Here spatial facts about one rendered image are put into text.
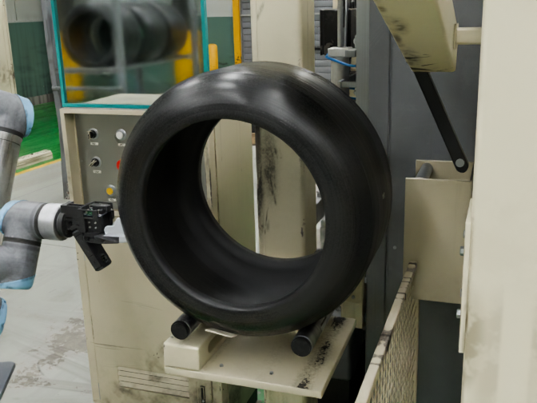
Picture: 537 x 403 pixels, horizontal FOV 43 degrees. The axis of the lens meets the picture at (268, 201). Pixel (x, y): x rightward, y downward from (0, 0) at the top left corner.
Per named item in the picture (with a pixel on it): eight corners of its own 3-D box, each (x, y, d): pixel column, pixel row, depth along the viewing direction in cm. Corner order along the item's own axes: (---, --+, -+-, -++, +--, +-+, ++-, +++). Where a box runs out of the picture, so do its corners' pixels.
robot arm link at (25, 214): (15, 241, 175) (22, 202, 177) (57, 245, 171) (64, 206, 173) (-10, 234, 167) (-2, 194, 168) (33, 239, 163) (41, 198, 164)
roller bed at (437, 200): (412, 268, 183) (416, 159, 174) (470, 273, 178) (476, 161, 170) (402, 297, 165) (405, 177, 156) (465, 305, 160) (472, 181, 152)
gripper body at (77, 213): (97, 211, 158) (53, 207, 162) (101, 246, 160) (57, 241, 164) (115, 201, 165) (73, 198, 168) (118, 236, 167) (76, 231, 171)
